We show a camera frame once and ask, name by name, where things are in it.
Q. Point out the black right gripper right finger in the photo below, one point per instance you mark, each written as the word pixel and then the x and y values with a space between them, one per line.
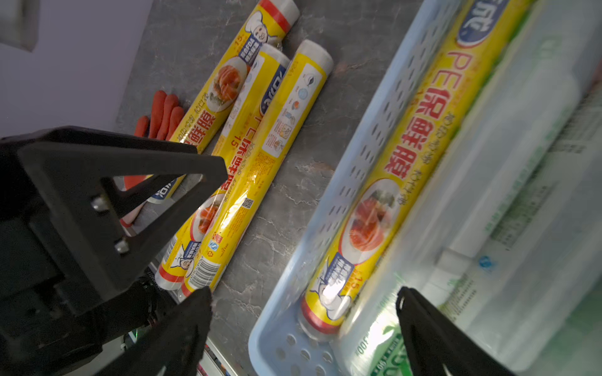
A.
pixel 434 345

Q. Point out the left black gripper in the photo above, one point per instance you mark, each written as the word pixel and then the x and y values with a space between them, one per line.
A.
pixel 64 252

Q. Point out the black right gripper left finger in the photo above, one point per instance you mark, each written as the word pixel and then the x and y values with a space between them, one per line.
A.
pixel 175 346

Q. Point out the light blue plastic basket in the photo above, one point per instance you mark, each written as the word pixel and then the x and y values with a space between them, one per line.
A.
pixel 278 345

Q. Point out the yellow plastic wrap roll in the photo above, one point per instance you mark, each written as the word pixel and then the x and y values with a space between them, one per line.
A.
pixel 460 68

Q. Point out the white wrap roll red label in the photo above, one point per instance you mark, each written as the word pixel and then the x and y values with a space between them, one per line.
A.
pixel 545 254

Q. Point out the orange rubber glove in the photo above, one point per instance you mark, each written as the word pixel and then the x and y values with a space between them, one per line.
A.
pixel 166 115

